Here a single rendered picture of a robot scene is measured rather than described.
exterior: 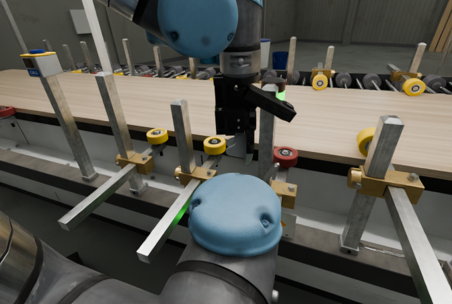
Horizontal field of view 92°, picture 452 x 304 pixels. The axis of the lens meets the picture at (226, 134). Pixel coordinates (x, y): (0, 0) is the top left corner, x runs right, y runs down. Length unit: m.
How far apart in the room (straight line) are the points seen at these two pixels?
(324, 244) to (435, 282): 0.36
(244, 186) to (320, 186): 0.73
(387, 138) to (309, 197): 0.46
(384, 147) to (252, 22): 0.37
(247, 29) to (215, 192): 0.28
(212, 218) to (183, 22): 0.16
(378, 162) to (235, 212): 0.46
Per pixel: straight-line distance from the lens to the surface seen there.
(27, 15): 7.03
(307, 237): 0.78
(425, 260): 0.50
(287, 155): 0.74
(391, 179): 0.62
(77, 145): 1.05
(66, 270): 0.21
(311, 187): 0.91
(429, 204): 0.98
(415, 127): 1.11
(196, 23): 0.22
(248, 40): 0.39
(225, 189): 0.18
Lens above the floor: 1.30
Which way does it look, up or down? 28 degrees down
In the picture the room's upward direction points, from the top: 3 degrees counter-clockwise
